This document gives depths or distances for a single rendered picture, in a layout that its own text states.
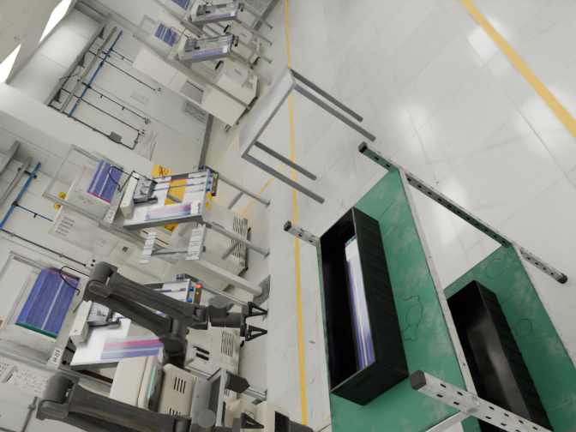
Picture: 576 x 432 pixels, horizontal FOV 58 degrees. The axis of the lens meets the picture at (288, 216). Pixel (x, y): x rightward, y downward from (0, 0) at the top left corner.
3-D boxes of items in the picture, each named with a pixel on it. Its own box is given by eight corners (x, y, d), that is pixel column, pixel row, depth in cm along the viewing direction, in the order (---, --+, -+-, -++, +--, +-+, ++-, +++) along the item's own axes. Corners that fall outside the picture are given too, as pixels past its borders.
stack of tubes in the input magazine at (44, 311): (79, 280, 388) (43, 266, 377) (57, 336, 349) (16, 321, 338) (73, 290, 394) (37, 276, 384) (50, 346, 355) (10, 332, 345)
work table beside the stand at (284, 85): (376, 138, 406) (293, 81, 375) (321, 204, 432) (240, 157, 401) (363, 117, 444) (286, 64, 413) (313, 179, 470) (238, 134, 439)
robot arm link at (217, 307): (195, 310, 196) (192, 329, 189) (195, 290, 188) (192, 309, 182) (227, 312, 197) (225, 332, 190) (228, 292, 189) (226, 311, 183)
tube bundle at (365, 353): (352, 248, 174) (345, 243, 172) (366, 236, 170) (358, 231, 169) (370, 385, 135) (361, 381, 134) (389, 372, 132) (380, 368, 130)
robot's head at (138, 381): (119, 432, 182) (101, 411, 172) (133, 378, 198) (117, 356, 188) (159, 428, 180) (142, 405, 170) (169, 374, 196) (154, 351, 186)
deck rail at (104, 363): (178, 360, 345) (177, 354, 341) (178, 363, 343) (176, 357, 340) (74, 368, 349) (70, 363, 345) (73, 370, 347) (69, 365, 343)
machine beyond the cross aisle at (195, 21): (274, 22, 919) (178, -46, 846) (274, 40, 856) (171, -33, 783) (233, 81, 989) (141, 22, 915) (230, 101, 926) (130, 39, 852)
